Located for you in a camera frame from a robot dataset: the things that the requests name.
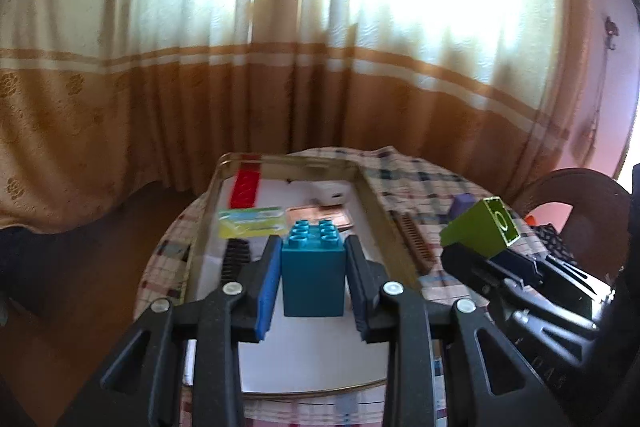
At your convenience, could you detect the green floss pick box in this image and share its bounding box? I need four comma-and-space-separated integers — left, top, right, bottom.
218, 207, 288, 239

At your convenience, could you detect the brown comb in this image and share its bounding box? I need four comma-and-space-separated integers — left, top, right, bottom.
390, 211, 437, 275

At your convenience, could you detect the dark cloth on floor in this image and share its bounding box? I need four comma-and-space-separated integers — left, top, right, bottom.
1, 227, 99, 315

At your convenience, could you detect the gold metal tray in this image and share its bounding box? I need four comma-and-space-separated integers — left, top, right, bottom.
186, 147, 418, 397

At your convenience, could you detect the green cube toy brick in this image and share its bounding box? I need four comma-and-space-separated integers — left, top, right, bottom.
440, 197, 521, 259

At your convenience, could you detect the red toy brick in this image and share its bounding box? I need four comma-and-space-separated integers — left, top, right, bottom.
229, 164, 260, 209

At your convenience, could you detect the beige orange curtain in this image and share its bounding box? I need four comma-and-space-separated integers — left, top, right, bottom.
1, 0, 588, 233

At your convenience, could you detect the purple block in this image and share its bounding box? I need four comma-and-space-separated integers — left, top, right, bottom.
447, 193, 477, 220

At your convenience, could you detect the navy feather pattern cushion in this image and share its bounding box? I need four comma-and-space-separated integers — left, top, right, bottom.
533, 223, 577, 265

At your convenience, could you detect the curtain tassel tieback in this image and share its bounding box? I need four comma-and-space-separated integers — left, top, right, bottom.
573, 15, 620, 168

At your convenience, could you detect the white charger plug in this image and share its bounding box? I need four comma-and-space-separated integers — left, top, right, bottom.
309, 181, 350, 207

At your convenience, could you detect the blue toy brick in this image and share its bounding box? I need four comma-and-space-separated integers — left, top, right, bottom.
281, 220, 346, 317

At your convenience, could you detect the white paper tray liner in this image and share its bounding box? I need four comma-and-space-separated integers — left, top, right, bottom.
186, 179, 388, 395

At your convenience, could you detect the copper coloured box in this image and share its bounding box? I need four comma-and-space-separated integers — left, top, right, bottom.
285, 205, 354, 231

